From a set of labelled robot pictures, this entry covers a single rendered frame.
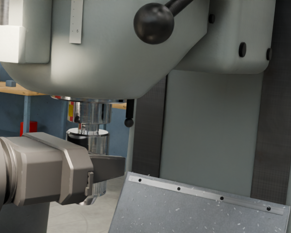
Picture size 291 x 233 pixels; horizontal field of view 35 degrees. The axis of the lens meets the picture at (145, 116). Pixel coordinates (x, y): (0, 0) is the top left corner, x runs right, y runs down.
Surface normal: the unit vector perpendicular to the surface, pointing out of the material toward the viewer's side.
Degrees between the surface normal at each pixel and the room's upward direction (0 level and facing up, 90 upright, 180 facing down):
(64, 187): 89
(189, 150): 90
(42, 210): 94
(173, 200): 63
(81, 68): 111
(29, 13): 90
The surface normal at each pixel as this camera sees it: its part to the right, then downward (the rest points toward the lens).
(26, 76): -0.54, 0.47
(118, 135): -0.48, 0.07
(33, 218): 0.81, 0.20
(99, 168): 0.64, 0.15
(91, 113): 0.22, 0.15
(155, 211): -0.40, -0.36
